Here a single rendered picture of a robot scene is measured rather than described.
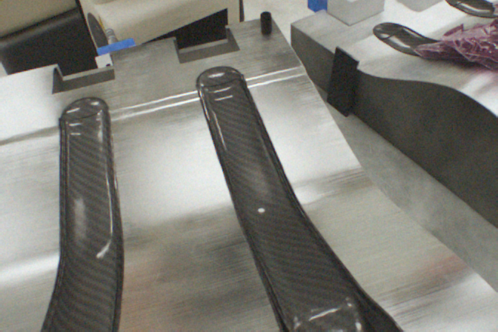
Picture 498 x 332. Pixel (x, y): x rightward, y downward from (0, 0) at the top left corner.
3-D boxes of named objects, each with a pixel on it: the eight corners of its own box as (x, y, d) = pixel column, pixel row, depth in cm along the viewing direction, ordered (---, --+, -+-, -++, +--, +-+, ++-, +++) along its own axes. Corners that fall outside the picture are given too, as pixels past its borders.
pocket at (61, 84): (68, 95, 42) (53, 64, 39) (123, 82, 43) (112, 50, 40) (67, 127, 39) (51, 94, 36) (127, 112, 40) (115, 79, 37)
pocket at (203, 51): (179, 69, 43) (172, 36, 41) (232, 57, 44) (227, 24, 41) (187, 98, 40) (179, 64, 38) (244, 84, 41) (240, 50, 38)
